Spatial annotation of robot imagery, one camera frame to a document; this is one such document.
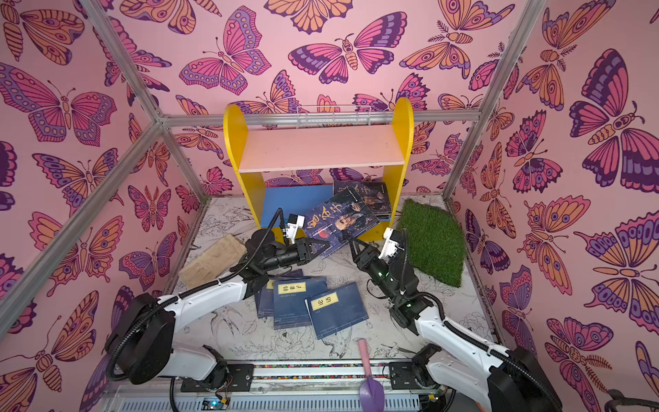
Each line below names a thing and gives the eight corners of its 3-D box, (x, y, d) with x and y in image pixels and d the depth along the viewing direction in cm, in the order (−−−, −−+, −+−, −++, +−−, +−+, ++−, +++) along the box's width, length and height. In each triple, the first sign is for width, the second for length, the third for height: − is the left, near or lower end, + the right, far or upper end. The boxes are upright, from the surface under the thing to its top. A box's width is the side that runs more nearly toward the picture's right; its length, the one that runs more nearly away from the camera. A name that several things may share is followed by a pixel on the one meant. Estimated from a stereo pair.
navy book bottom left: (259, 321, 87) (255, 316, 83) (258, 289, 94) (255, 283, 90) (276, 317, 87) (273, 312, 83) (274, 285, 95) (272, 279, 91)
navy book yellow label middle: (271, 328, 85) (267, 322, 80) (278, 285, 94) (274, 277, 89) (326, 328, 85) (325, 321, 79) (327, 285, 94) (326, 277, 89)
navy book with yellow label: (315, 340, 82) (314, 335, 78) (305, 305, 90) (303, 299, 86) (368, 319, 86) (369, 314, 82) (354, 287, 94) (355, 281, 90)
